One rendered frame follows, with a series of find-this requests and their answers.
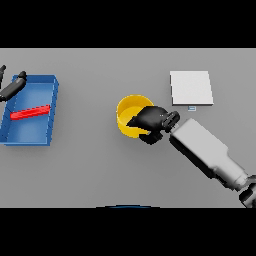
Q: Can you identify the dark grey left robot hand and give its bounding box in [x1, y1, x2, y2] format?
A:
[0, 64, 28, 103]

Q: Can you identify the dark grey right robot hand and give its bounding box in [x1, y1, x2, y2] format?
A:
[126, 105, 181, 146]

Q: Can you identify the yellow bowl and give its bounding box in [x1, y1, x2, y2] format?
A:
[115, 94, 155, 139]

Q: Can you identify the red beaker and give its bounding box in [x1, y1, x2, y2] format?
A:
[9, 104, 52, 121]

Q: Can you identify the pale square measuring scale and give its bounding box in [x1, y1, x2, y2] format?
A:
[169, 70, 215, 112]

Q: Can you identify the blue tray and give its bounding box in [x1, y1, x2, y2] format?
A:
[0, 74, 60, 147]

